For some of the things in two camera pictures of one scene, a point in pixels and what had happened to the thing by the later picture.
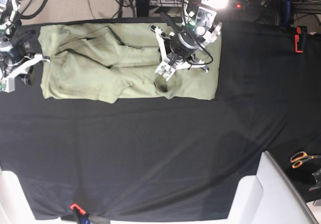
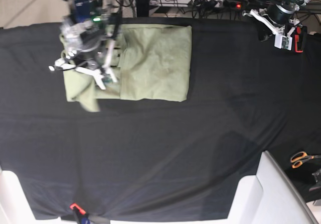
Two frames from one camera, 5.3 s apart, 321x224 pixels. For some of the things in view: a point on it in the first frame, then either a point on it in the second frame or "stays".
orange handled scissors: x=297 y=158 stays
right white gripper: x=167 y=68 -> x=283 y=37
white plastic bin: x=269 y=197 stays
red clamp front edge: x=74 y=205 stays
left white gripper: x=28 y=79 -> x=98 y=76
